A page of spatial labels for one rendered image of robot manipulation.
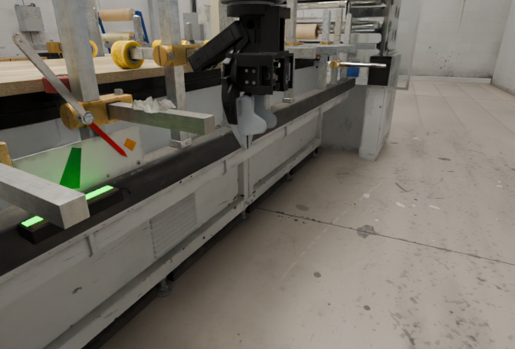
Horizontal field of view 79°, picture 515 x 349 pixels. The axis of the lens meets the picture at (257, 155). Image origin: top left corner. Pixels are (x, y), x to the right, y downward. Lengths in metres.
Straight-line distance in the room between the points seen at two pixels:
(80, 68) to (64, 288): 0.67
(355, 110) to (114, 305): 2.36
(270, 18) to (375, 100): 2.33
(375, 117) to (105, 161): 2.33
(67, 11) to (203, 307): 1.09
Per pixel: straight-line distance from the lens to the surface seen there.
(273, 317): 1.33
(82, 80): 0.69
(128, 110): 0.66
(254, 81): 0.45
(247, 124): 0.47
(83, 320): 1.22
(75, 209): 0.40
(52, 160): 0.67
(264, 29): 0.45
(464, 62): 9.16
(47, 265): 0.78
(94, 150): 0.71
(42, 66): 0.59
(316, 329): 1.31
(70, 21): 0.68
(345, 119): 2.94
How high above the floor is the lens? 0.98
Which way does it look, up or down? 21 degrees down
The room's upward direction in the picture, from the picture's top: straight up
